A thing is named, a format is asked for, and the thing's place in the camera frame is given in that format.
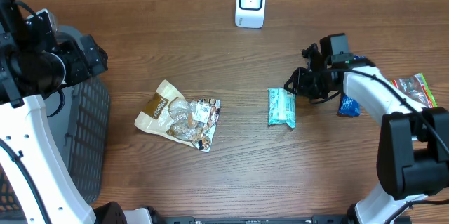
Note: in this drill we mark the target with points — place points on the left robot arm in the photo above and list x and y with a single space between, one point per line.
39 58

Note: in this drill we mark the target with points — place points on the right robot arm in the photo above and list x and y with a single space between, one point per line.
412 155

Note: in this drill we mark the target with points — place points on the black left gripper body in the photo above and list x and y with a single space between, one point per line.
76 67

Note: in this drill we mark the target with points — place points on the teal snack packet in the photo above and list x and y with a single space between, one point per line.
281 107

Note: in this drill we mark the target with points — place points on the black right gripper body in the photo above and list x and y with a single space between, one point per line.
313 83

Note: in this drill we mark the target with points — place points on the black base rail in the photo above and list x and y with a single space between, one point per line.
317 219

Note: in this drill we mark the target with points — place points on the beige mushroom snack bag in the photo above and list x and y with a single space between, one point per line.
170 115

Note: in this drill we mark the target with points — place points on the grey plastic shopping basket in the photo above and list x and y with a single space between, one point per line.
79 131

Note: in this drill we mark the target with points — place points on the blue cookie packet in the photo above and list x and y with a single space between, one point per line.
348 107

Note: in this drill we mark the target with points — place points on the green gummy candy bag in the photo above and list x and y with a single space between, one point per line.
416 88

